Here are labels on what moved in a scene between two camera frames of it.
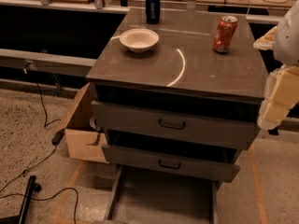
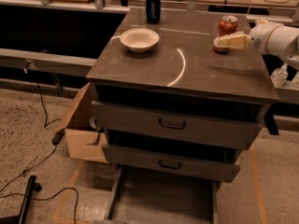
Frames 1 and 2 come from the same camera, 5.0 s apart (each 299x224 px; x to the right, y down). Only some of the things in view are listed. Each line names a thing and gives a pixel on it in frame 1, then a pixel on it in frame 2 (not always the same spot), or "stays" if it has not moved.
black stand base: (21, 217) stays
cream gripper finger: (281, 95) -> (238, 40)
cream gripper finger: (266, 41) -> (261, 21)
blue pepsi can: (152, 7) stays
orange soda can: (224, 34) stays
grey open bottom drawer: (141, 195) stays
